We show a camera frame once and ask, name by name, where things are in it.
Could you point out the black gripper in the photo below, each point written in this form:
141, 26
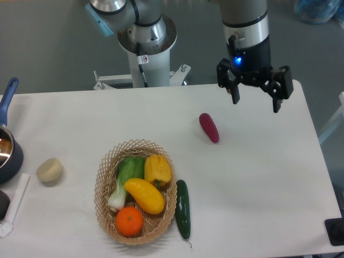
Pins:
252, 65

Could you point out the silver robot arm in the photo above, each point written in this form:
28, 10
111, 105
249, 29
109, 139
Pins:
247, 20

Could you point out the yellow mango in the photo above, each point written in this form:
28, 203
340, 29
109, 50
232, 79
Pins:
146, 195

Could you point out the woven wicker basket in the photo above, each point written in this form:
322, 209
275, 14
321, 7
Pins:
153, 225

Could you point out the purple sweet potato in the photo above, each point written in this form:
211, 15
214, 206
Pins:
209, 127

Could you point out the blue plastic bag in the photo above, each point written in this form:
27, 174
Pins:
316, 12

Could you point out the yellow bell pepper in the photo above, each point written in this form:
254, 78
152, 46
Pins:
157, 171

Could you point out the dark green cucumber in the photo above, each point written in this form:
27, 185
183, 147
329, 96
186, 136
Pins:
182, 211

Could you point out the green bok choy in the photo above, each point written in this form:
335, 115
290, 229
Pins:
130, 167

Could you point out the black device at table edge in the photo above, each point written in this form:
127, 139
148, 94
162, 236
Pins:
334, 228

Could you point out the orange fruit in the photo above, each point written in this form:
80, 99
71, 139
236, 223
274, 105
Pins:
129, 221

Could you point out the beige potato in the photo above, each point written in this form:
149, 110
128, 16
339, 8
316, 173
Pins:
49, 170

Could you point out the dark blue saucepan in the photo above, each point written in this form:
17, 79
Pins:
11, 152

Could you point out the dark round object left edge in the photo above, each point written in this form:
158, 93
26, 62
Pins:
4, 204

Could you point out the white frame right edge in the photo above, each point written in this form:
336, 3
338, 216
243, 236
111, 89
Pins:
333, 123

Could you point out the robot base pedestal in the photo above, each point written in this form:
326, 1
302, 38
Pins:
148, 51

